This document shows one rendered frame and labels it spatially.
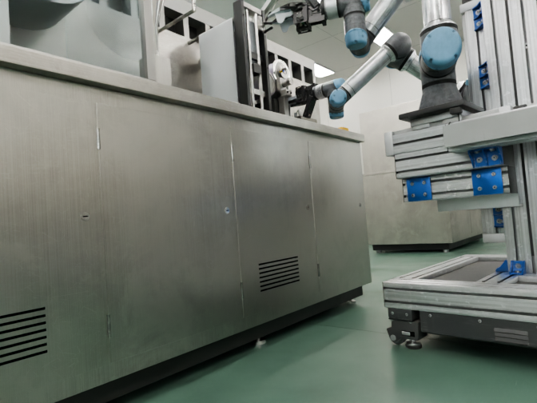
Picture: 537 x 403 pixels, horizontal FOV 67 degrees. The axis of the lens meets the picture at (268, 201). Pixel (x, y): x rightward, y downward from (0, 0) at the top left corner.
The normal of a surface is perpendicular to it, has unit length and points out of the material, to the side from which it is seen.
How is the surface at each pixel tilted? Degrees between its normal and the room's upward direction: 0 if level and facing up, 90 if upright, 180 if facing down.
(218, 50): 90
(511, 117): 90
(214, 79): 90
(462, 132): 90
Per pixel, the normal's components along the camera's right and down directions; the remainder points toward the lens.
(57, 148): 0.76, -0.09
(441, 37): -0.31, 0.11
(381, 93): -0.64, 0.01
